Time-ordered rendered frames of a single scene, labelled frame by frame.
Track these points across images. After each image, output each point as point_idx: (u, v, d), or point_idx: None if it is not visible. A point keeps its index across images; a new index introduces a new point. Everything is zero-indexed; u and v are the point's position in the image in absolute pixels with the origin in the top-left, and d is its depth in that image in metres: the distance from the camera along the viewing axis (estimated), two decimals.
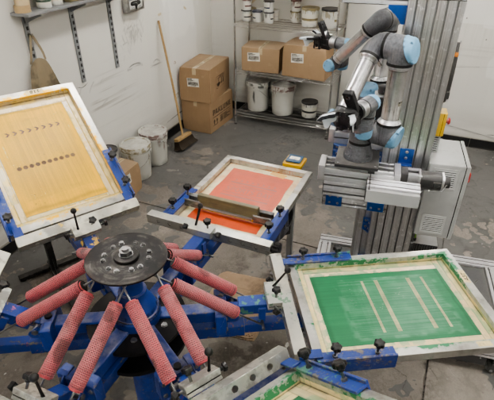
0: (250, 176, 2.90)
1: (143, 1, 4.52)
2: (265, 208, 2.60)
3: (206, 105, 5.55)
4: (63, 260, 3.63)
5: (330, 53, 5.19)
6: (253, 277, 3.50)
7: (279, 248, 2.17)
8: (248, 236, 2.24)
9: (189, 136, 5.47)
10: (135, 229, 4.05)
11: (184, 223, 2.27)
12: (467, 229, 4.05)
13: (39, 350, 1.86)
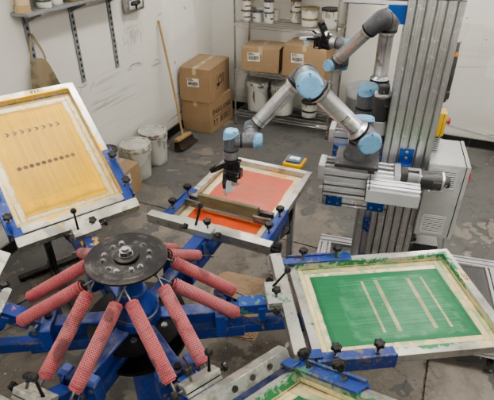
0: (250, 176, 2.90)
1: (143, 1, 4.52)
2: (265, 208, 2.60)
3: (206, 105, 5.55)
4: (63, 260, 3.63)
5: (330, 53, 5.19)
6: (253, 277, 3.50)
7: (279, 248, 2.17)
8: (248, 236, 2.24)
9: (189, 136, 5.47)
10: (135, 229, 4.05)
11: (184, 223, 2.27)
12: (467, 229, 4.05)
13: (39, 350, 1.86)
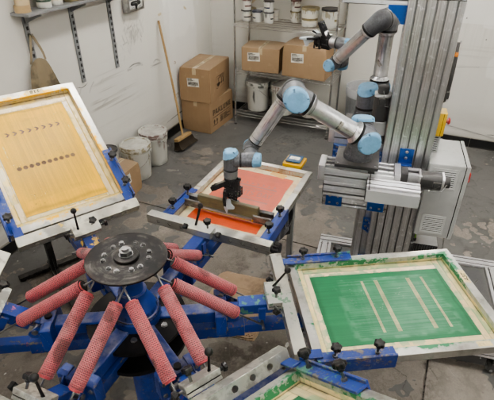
0: (250, 176, 2.90)
1: (143, 1, 4.52)
2: (265, 208, 2.60)
3: (206, 105, 5.55)
4: (63, 260, 3.63)
5: (330, 53, 5.19)
6: (253, 277, 3.50)
7: (279, 248, 2.17)
8: (248, 236, 2.24)
9: (189, 136, 5.47)
10: (135, 229, 4.05)
11: (184, 223, 2.27)
12: (467, 229, 4.05)
13: (39, 350, 1.86)
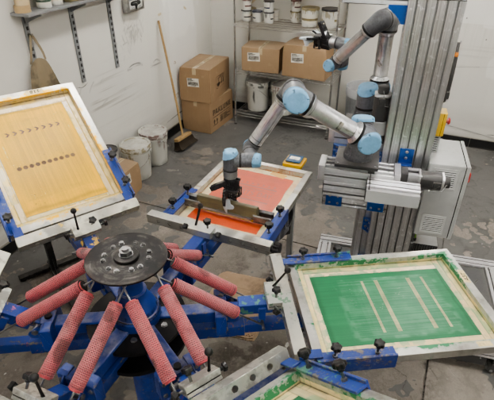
0: (250, 176, 2.90)
1: (143, 1, 4.52)
2: (265, 208, 2.60)
3: (206, 105, 5.55)
4: (63, 260, 3.63)
5: (330, 53, 5.19)
6: (253, 277, 3.50)
7: (279, 248, 2.17)
8: (248, 236, 2.24)
9: (189, 136, 5.47)
10: (135, 229, 4.05)
11: (184, 223, 2.27)
12: (467, 229, 4.05)
13: (39, 350, 1.86)
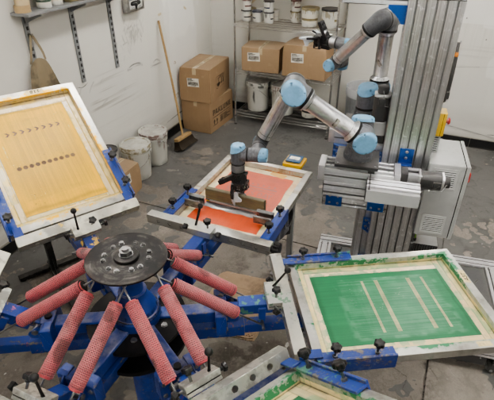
0: (250, 176, 2.91)
1: (143, 1, 4.52)
2: (265, 208, 2.60)
3: (206, 105, 5.55)
4: (63, 260, 3.63)
5: (330, 53, 5.19)
6: (253, 277, 3.50)
7: (279, 248, 2.17)
8: (248, 236, 2.24)
9: (189, 136, 5.47)
10: (135, 229, 4.05)
11: (184, 223, 2.27)
12: (467, 229, 4.05)
13: (39, 350, 1.86)
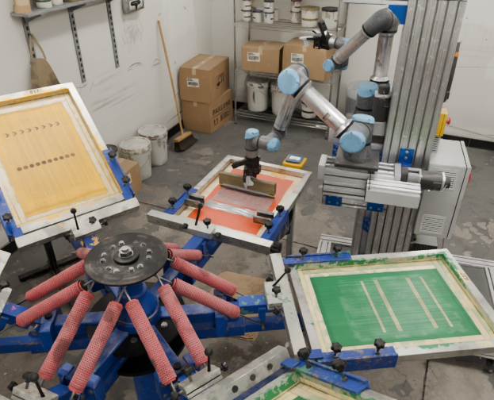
0: None
1: (143, 1, 4.52)
2: (265, 208, 2.60)
3: (206, 105, 5.55)
4: (63, 260, 3.63)
5: (330, 53, 5.19)
6: (253, 277, 3.50)
7: (279, 248, 2.17)
8: (248, 236, 2.24)
9: (189, 136, 5.47)
10: (135, 229, 4.05)
11: (184, 223, 2.27)
12: (467, 229, 4.05)
13: (39, 350, 1.86)
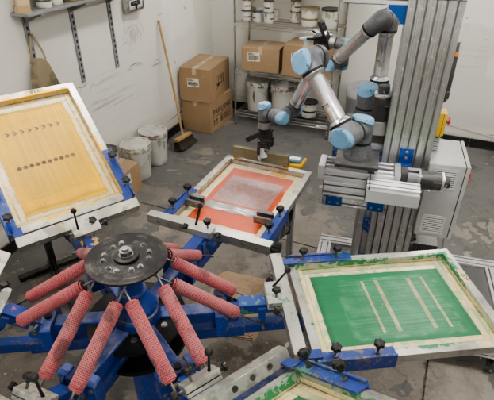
0: (250, 176, 2.90)
1: (143, 1, 4.52)
2: (265, 208, 2.60)
3: (206, 105, 5.55)
4: (63, 260, 3.63)
5: (330, 53, 5.19)
6: (253, 277, 3.50)
7: (279, 248, 2.17)
8: (248, 236, 2.24)
9: (189, 136, 5.47)
10: (135, 229, 4.05)
11: (184, 223, 2.27)
12: (467, 229, 4.05)
13: (39, 350, 1.86)
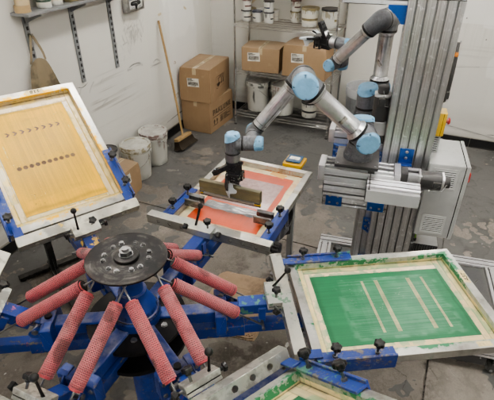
0: (250, 176, 2.90)
1: (143, 1, 4.52)
2: (265, 208, 2.60)
3: (206, 105, 5.55)
4: (63, 260, 3.63)
5: (330, 53, 5.19)
6: (253, 277, 3.50)
7: (279, 248, 2.17)
8: (248, 236, 2.24)
9: (189, 136, 5.47)
10: (135, 229, 4.05)
11: (184, 223, 2.27)
12: (467, 229, 4.05)
13: (39, 350, 1.86)
